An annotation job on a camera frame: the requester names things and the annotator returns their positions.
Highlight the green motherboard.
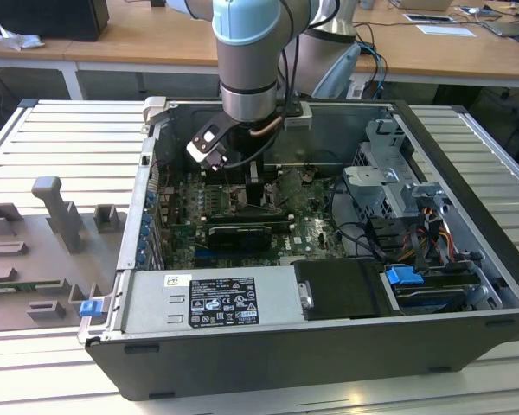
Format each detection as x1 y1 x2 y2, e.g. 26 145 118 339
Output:
155 163 351 269

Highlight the CPU socket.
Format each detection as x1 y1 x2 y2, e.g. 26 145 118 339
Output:
227 183 285 219

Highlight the black plastic shroud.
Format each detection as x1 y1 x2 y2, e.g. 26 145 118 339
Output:
293 258 393 322

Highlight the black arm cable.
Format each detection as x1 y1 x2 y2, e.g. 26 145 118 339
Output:
278 0 302 105

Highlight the wooden desk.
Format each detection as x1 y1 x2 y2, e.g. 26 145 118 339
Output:
0 0 519 90

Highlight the grey case handle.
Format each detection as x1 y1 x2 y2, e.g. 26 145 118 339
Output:
141 96 170 126

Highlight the white paper sheet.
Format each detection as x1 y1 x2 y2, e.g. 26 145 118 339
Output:
416 23 477 39

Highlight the black PC case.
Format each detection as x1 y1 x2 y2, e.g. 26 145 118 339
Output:
78 97 519 401

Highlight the blue plastic latch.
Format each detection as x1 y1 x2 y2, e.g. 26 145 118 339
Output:
79 299 104 320

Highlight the beige flat box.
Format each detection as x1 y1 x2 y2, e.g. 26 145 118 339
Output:
391 0 454 12

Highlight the white framed tablet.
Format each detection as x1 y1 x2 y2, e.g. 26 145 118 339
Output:
404 12 455 24

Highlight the silver power supply unit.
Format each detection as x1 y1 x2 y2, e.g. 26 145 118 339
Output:
107 264 315 336

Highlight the crumpled white paper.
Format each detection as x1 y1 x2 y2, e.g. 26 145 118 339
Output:
0 23 45 52

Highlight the orange yellow wire bundle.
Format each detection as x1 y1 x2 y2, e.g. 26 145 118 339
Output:
404 206 455 265

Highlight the copper braided cable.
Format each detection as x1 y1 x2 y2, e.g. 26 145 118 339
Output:
247 115 283 140

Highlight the blue cable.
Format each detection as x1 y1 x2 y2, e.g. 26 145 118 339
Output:
362 41 390 103

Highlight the thin red wire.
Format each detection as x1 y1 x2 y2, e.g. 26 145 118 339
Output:
152 159 176 187

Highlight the green RAM stick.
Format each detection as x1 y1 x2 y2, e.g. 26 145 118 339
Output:
0 279 66 293

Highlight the hard disk in blue carrier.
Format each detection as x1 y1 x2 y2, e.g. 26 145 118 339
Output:
382 264 481 315

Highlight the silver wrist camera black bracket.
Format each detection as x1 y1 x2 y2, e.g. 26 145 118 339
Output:
185 112 237 175

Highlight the black box on desk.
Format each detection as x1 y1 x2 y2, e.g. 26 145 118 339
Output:
0 0 110 43

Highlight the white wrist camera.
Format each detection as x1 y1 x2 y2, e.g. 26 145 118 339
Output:
282 100 313 131

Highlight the grey parts rack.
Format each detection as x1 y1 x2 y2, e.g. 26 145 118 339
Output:
0 175 129 335

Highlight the thick black wire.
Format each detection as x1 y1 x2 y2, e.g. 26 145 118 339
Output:
327 175 388 265

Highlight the silver drive cage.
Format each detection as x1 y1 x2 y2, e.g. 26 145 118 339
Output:
342 117 453 226

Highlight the grey laptop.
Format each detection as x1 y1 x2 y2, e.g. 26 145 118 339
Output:
482 19 519 43

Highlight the black graphics card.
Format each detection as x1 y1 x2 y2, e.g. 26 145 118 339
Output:
206 222 272 255

